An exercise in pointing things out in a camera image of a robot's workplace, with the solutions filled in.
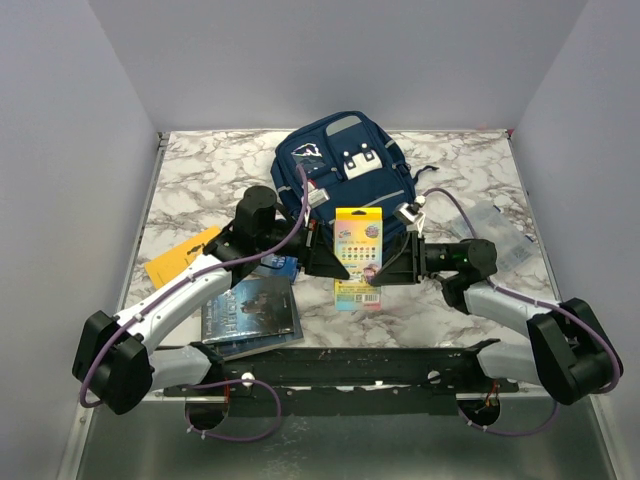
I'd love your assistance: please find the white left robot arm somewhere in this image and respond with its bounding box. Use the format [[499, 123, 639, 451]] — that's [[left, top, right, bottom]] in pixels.
[[72, 186, 349, 415]]

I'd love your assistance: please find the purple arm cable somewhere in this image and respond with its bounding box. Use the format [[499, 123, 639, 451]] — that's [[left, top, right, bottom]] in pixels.
[[79, 164, 311, 442], [422, 187, 624, 436]]

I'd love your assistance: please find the Wuthering Heights dark book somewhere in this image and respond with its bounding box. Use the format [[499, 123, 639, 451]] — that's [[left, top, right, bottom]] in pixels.
[[201, 277, 294, 343]]

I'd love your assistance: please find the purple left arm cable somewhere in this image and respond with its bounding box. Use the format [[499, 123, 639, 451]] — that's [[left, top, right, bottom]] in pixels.
[[79, 164, 311, 442]]

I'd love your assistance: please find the navy blue student backpack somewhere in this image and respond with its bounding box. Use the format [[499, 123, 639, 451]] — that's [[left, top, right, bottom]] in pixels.
[[270, 111, 437, 245]]

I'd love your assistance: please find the yellow notebook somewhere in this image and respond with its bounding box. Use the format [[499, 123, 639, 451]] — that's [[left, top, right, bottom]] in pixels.
[[144, 226, 221, 289]]

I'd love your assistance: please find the yellow crayon box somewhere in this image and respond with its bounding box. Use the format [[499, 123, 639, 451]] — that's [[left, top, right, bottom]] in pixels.
[[333, 207, 383, 312]]

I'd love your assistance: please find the aluminium rail frame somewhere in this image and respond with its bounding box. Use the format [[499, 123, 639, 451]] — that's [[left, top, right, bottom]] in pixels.
[[54, 131, 621, 480]]

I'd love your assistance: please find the clear plastic organizer box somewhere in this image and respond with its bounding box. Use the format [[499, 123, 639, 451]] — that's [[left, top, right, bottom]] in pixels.
[[466, 201, 540, 273]]

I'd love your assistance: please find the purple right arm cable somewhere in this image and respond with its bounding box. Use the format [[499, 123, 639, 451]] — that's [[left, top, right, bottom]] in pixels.
[[422, 187, 624, 436]]

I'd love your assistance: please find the Animal Farm blue book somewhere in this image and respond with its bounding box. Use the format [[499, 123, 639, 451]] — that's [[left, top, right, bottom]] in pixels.
[[254, 254, 299, 284]]

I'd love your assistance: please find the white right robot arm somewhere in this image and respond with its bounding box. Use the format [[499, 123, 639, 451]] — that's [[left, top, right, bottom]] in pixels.
[[371, 232, 623, 405]]

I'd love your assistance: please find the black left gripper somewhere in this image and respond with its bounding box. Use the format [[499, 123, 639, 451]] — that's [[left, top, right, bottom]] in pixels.
[[257, 218, 350, 279]]

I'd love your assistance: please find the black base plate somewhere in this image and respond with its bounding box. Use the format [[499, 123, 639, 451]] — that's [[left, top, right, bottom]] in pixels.
[[170, 339, 505, 392]]

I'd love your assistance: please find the dark book underneath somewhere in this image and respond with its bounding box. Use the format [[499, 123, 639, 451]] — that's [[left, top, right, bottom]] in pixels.
[[215, 303, 304, 360]]

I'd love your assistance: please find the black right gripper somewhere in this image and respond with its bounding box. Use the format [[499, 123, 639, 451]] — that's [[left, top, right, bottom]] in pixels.
[[366, 230, 458, 286]]

